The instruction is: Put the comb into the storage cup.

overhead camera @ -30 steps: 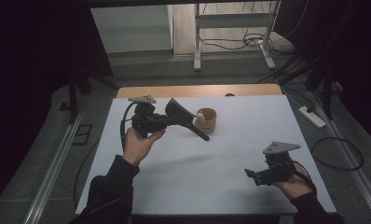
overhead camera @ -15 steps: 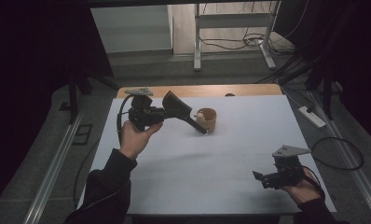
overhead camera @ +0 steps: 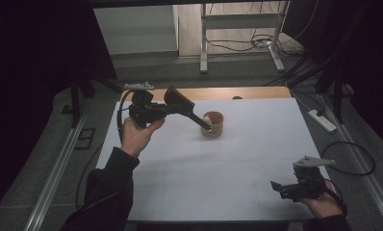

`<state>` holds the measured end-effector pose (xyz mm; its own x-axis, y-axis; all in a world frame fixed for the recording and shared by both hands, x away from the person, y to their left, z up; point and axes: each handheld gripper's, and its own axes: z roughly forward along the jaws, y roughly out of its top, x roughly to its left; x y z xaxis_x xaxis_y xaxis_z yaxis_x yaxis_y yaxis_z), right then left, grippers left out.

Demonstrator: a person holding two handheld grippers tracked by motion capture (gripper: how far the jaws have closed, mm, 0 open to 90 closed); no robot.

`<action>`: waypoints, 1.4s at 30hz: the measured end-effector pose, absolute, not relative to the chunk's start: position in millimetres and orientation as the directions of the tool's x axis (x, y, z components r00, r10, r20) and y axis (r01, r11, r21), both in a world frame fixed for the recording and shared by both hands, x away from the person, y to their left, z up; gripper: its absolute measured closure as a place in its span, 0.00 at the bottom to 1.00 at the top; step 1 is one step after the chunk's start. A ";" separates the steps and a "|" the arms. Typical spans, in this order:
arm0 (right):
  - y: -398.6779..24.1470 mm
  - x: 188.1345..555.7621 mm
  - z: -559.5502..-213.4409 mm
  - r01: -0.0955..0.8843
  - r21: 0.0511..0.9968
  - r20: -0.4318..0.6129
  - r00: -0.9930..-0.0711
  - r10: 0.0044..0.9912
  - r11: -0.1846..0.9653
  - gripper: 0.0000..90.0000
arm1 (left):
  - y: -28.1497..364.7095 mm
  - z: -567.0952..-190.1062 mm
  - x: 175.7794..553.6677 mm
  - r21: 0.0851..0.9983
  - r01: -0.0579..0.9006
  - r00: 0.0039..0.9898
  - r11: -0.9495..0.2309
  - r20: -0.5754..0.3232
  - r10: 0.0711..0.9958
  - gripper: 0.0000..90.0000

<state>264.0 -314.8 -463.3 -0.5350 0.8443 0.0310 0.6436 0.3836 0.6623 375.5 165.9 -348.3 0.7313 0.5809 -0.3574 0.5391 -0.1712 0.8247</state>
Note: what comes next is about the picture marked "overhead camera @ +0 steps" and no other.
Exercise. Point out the small dark round object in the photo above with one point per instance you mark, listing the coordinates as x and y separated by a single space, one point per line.
237 97

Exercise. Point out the person's left hand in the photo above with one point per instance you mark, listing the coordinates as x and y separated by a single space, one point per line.
135 138

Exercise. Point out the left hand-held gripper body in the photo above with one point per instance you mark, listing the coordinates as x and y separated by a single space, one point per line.
144 110

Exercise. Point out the white table mat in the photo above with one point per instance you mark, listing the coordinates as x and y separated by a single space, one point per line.
212 170

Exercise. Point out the white metal stand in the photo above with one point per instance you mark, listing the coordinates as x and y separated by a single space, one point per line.
204 48

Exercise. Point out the black tripod stand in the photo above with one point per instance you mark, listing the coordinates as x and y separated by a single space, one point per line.
338 102
74 102

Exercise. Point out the white power strip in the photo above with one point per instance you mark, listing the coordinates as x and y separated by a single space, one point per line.
322 121

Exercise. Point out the aluminium rail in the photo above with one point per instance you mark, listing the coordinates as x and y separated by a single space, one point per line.
56 174
362 170

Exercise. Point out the wooden cup with duck figure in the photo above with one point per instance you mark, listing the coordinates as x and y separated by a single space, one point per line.
216 126

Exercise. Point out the pale grey panel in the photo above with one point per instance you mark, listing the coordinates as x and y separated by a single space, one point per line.
138 30

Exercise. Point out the person's right hand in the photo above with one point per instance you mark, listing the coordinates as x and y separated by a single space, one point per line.
324 205

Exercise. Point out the black comb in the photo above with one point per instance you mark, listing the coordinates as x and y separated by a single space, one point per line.
181 102

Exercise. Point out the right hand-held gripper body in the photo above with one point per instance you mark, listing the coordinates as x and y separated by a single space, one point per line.
308 186

